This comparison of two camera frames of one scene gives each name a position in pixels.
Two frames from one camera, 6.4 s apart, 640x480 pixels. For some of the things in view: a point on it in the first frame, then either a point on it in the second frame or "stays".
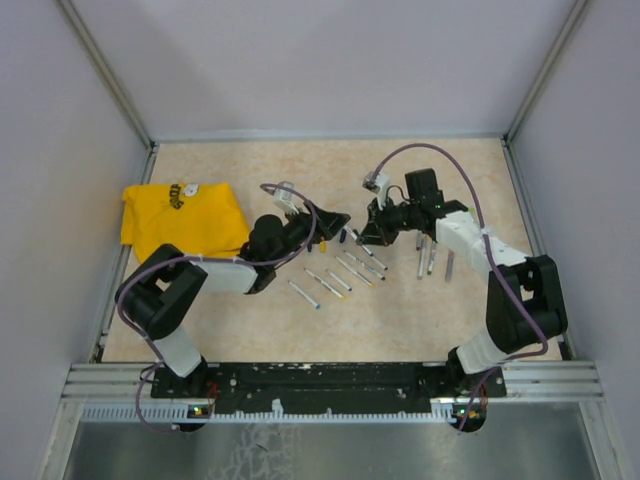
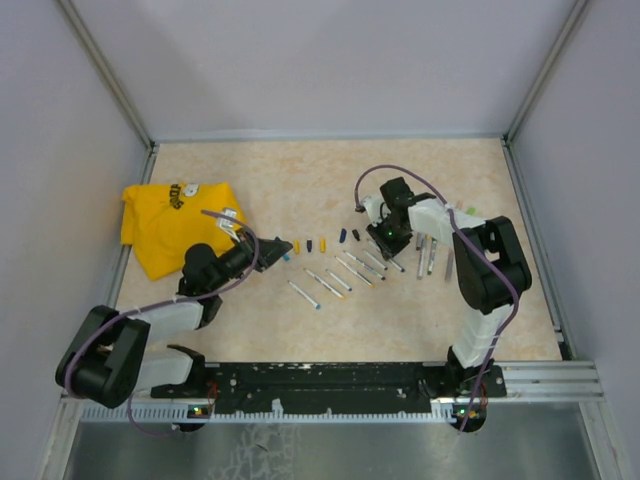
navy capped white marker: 343,233 to 391,260
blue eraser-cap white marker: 341,282 stays
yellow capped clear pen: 371,285 stays
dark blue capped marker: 373,271 stays
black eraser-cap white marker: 374,258 stays
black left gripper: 319,223 to 269,251
